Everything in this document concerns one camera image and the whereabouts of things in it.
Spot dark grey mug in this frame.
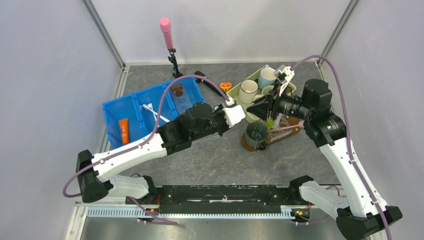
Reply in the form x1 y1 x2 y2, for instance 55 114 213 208
244 122 268 151

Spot green plastic basket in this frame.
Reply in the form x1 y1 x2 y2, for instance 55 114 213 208
226 64 298 123

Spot white toothbrush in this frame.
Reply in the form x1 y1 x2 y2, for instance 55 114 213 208
140 103 170 123

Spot pink microphone on stand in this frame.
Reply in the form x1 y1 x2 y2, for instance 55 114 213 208
159 17 183 78

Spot light blue mug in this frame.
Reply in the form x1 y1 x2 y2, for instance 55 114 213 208
257 67 276 90

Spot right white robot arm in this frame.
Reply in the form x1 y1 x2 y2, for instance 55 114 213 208
247 79 403 240

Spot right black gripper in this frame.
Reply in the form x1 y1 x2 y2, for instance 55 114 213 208
246 81 313 122

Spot light green mug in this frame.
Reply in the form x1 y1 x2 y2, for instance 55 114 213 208
252 85 274 102

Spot orange yellow toy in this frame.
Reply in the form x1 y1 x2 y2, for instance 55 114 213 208
219 82 233 93

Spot green toothpaste tube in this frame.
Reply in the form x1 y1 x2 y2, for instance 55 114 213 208
266 117 275 130

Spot white toothpaste tube red cap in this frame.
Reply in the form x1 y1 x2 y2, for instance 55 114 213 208
272 113 283 129

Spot blue compartment bin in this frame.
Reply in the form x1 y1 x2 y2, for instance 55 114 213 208
102 77 205 149

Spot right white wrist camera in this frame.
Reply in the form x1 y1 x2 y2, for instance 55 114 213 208
273 64 295 96

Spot clear plastic toothbrush holder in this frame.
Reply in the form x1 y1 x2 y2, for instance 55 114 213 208
265 115 301 145

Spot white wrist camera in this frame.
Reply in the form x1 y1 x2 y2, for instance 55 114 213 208
223 105 246 128
273 64 295 96

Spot orange toothpaste tube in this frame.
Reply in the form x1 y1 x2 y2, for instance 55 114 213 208
118 118 130 145

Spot brown oval wooden tray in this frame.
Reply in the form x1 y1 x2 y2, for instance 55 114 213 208
241 116 304 152

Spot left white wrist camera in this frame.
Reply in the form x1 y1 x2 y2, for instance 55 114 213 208
223 105 246 128

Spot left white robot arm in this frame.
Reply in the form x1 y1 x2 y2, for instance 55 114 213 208
76 102 245 204

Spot white mug brown rim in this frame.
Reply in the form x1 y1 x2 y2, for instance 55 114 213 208
238 79 259 104

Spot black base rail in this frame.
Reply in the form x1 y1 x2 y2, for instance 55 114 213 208
125 185 311 223

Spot black cylinder marker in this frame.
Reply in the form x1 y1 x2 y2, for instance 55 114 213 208
193 71 229 100

